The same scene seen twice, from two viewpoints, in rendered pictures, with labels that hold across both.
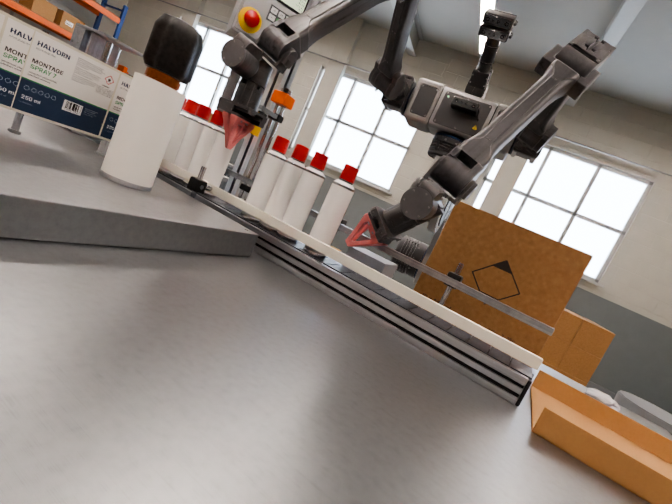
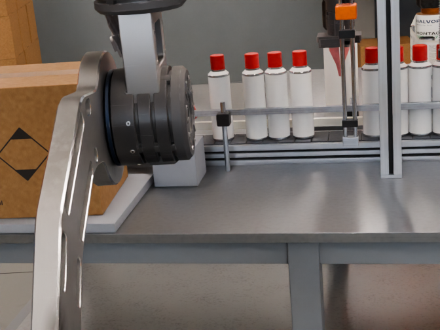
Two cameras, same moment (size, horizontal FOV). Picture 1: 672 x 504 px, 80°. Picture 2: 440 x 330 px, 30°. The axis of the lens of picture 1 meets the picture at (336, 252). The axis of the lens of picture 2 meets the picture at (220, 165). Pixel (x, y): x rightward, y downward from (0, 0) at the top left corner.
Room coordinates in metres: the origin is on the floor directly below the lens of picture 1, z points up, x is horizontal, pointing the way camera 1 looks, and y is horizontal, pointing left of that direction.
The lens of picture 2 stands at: (2.73, -0.39, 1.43)
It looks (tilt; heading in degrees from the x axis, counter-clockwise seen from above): 18 degrees down; 167
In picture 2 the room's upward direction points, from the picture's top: 5 degrees counter-clockwise
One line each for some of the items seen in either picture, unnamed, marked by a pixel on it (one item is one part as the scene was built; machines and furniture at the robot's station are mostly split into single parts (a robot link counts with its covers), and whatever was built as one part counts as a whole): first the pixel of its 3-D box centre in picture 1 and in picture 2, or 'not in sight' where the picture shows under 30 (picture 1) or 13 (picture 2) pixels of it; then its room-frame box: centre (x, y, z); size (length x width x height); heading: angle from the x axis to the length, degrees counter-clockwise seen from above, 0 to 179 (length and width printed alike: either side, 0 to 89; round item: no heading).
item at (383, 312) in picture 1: (203, 204); (370, 145); (1.02, 0.36, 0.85); 1.65 x 0.11 x 0.05; 65
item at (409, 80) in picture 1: (395, 86); not in sight; (1.52, 0.05, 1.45); 0.09 x 0.08 x 0.12; 73
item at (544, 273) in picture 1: (493, 279); (39, 137); (1.01, -0.39, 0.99); 0.30 x 0.24 x 0.27; 70
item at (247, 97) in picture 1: (247, 99); (338, 25); (0.93, 0.33, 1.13); 0.10 x 0.07 x 0.07; 66
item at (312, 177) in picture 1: (304, 196); (254, 96); (0.91, 0.12, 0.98); 0.05 x 0.05 x 0.20
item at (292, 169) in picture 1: (285, 187); (277, 95); (0.93, 0.17, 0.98); 0.05 x 0.05 x 0.20
